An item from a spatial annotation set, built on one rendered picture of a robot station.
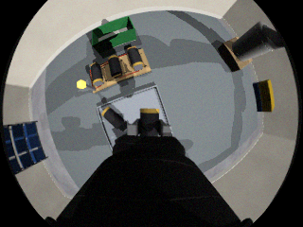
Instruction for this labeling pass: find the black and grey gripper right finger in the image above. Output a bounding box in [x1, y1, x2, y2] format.
[158, 119, 171, 136]

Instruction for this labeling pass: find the green open-top box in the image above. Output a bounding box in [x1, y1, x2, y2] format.
[92, 16, 136, 54]

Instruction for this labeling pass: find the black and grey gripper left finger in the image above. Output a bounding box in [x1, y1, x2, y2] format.
[127, 118, 140, 136]

